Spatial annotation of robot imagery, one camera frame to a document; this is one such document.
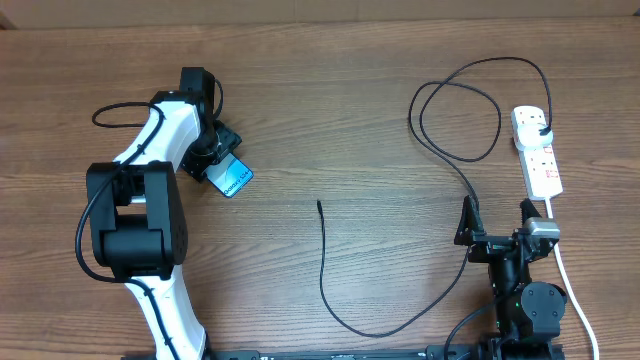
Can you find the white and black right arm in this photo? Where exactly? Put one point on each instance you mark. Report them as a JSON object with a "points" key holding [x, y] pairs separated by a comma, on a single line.
{"points": [[528, 313]]}

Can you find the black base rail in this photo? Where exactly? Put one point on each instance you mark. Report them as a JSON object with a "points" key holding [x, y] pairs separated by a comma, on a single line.
{"points": [[432, 352]]}

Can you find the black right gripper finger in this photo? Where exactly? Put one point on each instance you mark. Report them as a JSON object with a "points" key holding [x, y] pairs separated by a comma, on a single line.
{"points": [[528, 210], [470, 227]]}

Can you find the blue Galaxy smartphone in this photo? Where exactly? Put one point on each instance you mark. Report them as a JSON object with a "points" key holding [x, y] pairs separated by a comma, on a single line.
{"points": [[229, 176]]}

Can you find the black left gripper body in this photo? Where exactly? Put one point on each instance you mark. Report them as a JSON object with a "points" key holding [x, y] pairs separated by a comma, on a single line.
{"points": [[217, 144]]}

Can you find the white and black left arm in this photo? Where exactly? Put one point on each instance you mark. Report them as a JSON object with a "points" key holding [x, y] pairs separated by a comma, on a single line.
{"points": [[133, 230]]}

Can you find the white power strip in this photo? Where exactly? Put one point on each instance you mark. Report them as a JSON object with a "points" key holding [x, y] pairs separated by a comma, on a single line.
{"points": [[539, 166]]}

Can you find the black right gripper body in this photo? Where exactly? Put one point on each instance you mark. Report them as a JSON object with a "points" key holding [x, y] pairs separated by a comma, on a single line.
{"points": [[489, 245]]}

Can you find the white charger plug adapter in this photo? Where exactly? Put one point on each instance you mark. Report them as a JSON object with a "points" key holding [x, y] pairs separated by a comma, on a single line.
{"points": [[529, 136]]}

